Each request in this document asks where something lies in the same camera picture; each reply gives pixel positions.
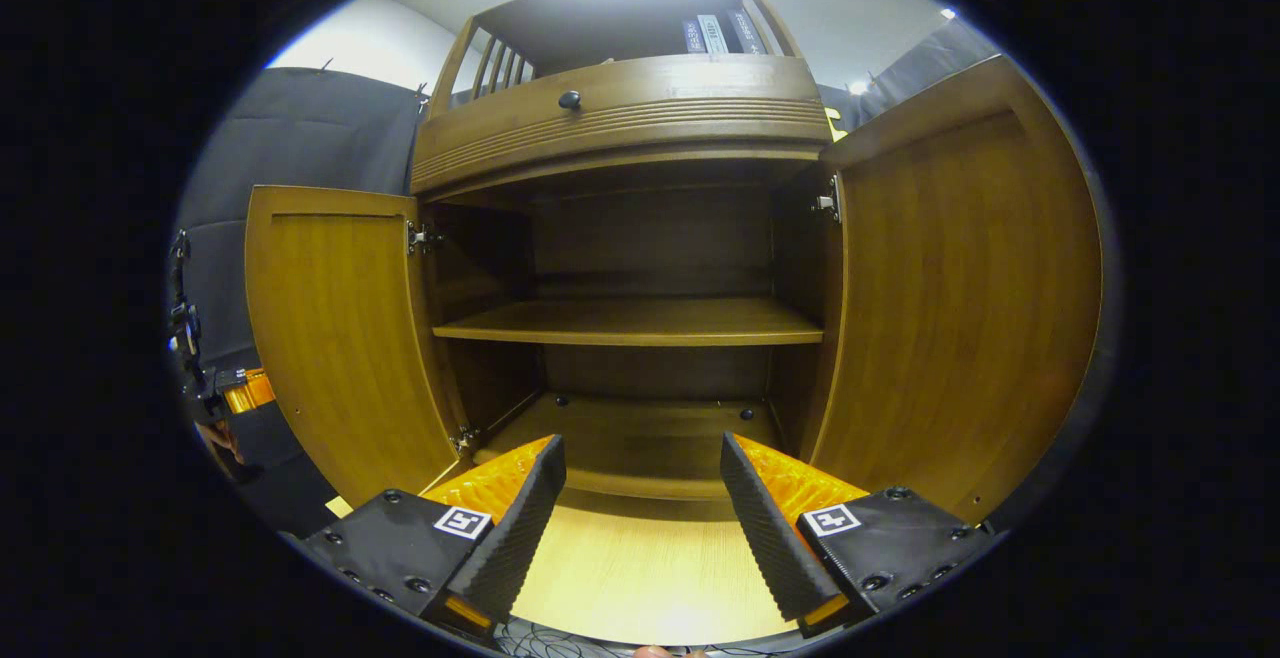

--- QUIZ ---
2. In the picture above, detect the wooden double-door shoe cabinet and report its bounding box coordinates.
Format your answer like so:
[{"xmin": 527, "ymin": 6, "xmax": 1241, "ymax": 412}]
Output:
[{"xmin": 245, "ymin": 0, "xmax": 1103, "ymax": 529}]

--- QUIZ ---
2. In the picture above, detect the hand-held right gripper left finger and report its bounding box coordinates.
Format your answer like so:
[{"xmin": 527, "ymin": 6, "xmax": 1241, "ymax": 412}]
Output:
[{"xmin": 300, "ymin": 435, "xmax": 567, "ymax": 639}]

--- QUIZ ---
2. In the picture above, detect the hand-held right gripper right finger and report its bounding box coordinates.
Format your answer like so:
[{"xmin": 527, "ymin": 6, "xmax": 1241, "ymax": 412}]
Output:
[{"xmin": 720, "ymin": 432, "xmax": 1001, "ymax": 637}]

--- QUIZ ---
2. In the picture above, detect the wooden cabinet drawer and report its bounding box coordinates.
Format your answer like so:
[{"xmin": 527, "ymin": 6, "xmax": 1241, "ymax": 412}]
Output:
[{"xmin": 410, "ymin": 55, "xmax": 833, "ymax": 197}]

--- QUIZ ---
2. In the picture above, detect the wooden inner cabinet shelf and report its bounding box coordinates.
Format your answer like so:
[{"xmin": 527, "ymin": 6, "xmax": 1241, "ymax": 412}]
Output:
[{"xmin": 432, "ymin": 296, "xmax": 825, "ymax": 347}]

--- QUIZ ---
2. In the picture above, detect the wooden shoe cabinet door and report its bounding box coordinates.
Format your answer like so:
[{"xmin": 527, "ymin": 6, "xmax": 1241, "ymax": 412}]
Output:
[
  {"xmin": 800, "ymin": 55, "xmax": 1103, "ymax": 526},
  {"xmin": 245, "ymin": 185, "xmax": 471, "ymax": 509}
]

